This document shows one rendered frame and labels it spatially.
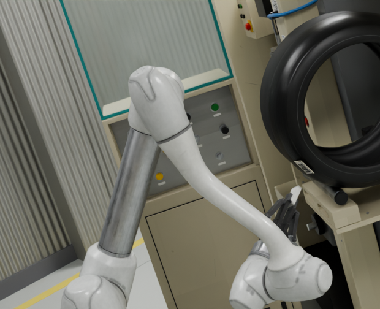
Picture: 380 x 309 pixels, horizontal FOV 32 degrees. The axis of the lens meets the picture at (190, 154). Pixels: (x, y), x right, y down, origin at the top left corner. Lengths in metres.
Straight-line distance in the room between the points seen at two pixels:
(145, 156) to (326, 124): 0.88
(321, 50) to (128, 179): 0.69
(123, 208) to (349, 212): 0.74
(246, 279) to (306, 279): 0.19
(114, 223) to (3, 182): 2.93
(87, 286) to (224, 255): 1.12
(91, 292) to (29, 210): 3.12
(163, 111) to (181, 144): 0.10
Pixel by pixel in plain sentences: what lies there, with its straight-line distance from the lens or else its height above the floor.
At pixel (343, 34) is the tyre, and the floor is 1.40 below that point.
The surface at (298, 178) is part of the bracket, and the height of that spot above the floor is 0.89.
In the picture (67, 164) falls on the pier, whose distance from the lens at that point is 4.73.
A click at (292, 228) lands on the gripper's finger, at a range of 2.00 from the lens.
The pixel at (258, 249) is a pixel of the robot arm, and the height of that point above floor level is 0.94.
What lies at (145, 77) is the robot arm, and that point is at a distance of 1.67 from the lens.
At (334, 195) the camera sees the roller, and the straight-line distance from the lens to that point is 2.19.
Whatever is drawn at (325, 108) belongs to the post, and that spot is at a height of 1.10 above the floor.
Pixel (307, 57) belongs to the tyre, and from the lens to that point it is 2.06.
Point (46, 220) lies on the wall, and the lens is 4.96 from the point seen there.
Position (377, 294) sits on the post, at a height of 0.32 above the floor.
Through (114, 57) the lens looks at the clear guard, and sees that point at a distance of 2.64.
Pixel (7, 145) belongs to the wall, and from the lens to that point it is 4.81.
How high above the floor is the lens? 1.71
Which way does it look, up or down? 14 degrees down
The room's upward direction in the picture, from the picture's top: 18 degrees counter-clockwise
